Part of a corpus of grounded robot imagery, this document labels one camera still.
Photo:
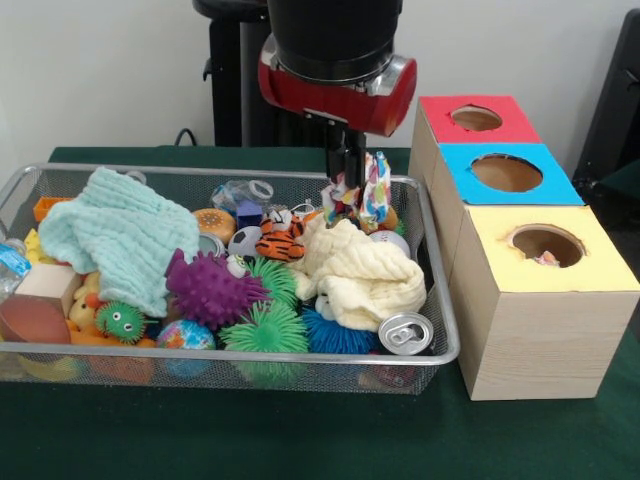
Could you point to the clear mesh bin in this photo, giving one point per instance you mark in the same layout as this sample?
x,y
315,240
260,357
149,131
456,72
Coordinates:
x,y
60,180

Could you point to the blue spiky ball with eyes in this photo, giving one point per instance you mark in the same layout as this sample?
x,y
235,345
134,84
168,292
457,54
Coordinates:
x,y
340,337

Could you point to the purple spiky ball with eyes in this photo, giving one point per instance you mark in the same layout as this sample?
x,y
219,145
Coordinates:
x,y
212,290

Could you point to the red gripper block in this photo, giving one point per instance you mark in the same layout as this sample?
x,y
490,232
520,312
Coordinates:
x,y
340,100

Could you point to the small green spiky ball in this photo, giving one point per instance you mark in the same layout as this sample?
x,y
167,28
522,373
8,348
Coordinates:
x,y
277,280

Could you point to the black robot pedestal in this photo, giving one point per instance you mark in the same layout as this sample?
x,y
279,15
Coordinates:
x,y
240,100

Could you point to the small green ball with eyes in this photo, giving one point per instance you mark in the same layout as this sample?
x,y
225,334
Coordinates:
x,y
120,320

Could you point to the mint green cloth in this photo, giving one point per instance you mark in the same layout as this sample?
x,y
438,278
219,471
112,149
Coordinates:
x,y
120,240

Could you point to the silver drink can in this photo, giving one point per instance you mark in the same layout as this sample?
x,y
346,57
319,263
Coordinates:
x,y
405,333

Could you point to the large green spiky ball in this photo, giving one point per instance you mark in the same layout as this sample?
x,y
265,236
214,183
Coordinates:
x,y
265,332

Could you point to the dark green table cloth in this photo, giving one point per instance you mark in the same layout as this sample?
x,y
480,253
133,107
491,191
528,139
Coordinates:
x,y
300,440

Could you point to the tiger plush toy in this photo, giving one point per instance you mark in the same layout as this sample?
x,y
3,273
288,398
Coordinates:
x,y
546,258
280,240

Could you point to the colourful patterned fabric toy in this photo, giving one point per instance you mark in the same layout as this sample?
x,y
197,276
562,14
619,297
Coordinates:
x,y
375,195

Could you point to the pale yellow cloth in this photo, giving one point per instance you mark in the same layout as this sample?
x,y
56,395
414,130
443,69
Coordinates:
x,y
360,275

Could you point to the plain wooden block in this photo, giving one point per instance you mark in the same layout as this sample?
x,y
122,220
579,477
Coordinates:
x,y
45,290

